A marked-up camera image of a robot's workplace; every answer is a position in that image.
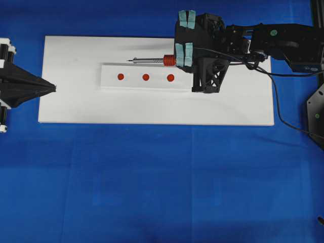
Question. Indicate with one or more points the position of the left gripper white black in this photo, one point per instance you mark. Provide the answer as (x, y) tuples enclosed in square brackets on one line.
[(12, 98)]

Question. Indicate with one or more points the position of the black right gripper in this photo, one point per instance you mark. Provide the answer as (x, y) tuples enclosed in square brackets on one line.
[(215, 47)]

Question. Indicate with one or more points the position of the red handled soldering iron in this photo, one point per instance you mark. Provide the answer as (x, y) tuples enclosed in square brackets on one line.
[(166, 60)]

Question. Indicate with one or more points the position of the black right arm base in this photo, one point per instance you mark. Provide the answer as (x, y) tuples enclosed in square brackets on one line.
[(315, 116)]

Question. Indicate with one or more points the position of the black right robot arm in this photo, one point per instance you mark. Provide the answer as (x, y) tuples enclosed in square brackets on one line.
[(300, 46)]

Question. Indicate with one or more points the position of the right red dot mark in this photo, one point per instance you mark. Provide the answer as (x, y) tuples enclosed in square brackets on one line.
[(170, 77)]

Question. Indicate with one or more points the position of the red dot mark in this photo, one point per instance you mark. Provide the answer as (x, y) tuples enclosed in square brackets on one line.
[(120, 76), (170, 77), (145, 77)]

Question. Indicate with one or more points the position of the middle red dot mark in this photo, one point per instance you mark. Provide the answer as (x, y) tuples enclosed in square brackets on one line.
[(145, 77)]

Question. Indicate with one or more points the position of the left red dot mark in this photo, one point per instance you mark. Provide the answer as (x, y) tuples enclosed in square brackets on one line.
[(120, 76)]

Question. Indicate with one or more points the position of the small white raised plate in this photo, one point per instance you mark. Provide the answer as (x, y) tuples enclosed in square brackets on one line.
[(133, 77)]

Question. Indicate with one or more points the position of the large white base board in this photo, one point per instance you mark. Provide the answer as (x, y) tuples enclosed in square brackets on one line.
[(73, 64)]

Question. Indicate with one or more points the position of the blue table cloth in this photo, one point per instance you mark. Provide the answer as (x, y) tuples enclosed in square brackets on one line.
[(152, 183)]

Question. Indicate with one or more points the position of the black aluminium frame rail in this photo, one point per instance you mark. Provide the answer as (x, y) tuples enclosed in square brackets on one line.
[(317, 10)]

